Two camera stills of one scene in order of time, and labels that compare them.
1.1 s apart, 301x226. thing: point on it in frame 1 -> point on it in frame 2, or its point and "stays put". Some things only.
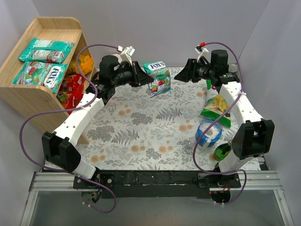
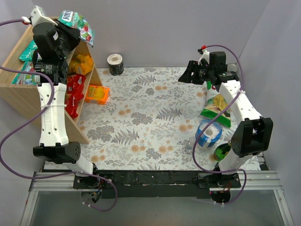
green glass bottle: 222,150 stays put
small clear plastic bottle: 191,143 stays put
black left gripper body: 136,73 -> 71,33
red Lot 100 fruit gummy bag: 72,87 stays put
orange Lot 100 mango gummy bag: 85,63 stays put
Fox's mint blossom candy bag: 162,77 -> 75,20
